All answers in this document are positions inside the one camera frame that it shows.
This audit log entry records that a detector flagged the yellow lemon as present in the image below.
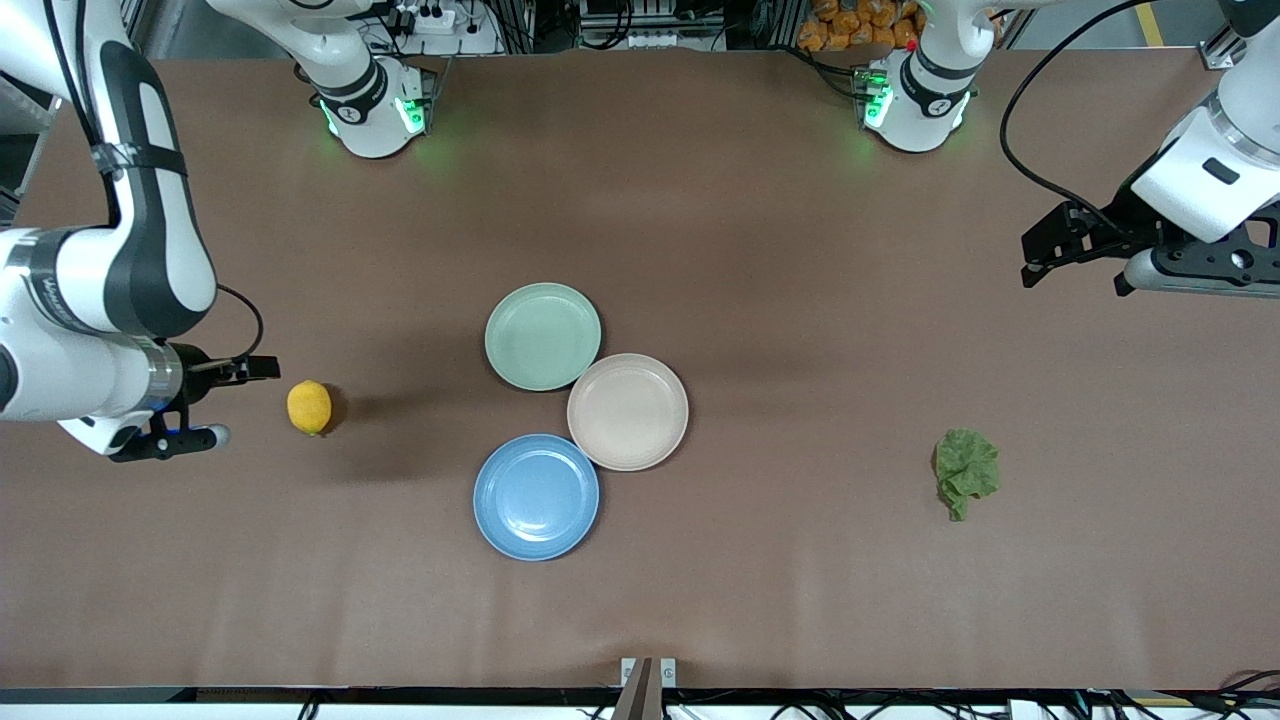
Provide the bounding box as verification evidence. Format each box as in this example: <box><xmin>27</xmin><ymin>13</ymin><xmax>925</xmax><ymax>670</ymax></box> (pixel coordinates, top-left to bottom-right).
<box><xmin>287</xmin><ymin>379</ymin><xmax>333</xmax><ymax>437</ymax></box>

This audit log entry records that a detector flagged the green lettuce leaf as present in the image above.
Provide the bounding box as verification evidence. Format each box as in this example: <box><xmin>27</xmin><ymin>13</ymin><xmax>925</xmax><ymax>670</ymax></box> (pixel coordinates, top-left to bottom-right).
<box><xmin>933</xmin><ymin>428</ymin><xmax>1002</xmax><ymax>523</ymax></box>

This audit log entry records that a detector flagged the pale green round plate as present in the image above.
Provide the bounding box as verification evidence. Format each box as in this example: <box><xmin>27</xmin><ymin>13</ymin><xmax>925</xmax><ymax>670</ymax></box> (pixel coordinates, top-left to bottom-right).
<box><xmin>484</xmin><ymin>282</ymin><xmax>603</xmax><ymax>392</ymax></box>

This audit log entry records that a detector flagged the orange net bag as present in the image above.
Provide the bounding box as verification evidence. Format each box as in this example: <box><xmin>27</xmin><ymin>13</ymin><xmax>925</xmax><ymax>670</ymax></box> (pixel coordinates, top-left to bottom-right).
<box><xmin>797</xmin><ymin>0</ymin><xmax>926</xmax><ymax>53</ymax></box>

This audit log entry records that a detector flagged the blue round plate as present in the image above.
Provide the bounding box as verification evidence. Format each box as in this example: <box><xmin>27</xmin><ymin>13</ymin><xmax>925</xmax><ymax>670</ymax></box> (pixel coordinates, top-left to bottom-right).
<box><xmin>472</xmin><ymin>433</ymin><xmax>601</xmax><ymax>562</ymax></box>

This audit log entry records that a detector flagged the beige round plate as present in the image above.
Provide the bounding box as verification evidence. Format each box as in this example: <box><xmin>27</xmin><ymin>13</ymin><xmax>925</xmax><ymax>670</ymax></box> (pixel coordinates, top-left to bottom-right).
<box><xmin>566</xmin><ymin>352</ymin><xmax>690</xmax><ymax>472</ymax></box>

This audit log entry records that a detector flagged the white power strip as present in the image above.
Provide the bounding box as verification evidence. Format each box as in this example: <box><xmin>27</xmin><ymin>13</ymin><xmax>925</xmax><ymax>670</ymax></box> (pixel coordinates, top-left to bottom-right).
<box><xmin>385</xmin><ymin>0</ymin><xmax>463</xmax><ymax>36</ymax></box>

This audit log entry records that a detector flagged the metal equipment rack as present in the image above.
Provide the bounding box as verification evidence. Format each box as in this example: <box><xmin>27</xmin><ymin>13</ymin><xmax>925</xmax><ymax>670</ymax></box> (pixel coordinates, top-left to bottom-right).
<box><xmin>578</xmin><ymin>0</ymin><xmax>726</xmax><ymax>51</ymax></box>

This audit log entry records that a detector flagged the aluminium frame post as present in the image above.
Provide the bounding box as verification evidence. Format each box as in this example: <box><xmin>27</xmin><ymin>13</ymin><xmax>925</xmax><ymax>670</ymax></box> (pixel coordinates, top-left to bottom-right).
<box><xmin>1200</xmin><ymin>20</ymin><xmax>1251</xmax><ymax>71</ymax></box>
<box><xmin>118</xmin><ymin>0</ymin><xmax>166</xmax><ymax>56</ymax></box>

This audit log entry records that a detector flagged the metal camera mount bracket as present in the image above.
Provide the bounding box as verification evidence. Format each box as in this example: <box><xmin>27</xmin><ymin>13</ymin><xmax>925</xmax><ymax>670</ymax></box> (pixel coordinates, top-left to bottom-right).
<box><xmin>612</xmin><ymin>657</ymin><xmax>678</xmax><ymax>720</ymax></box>

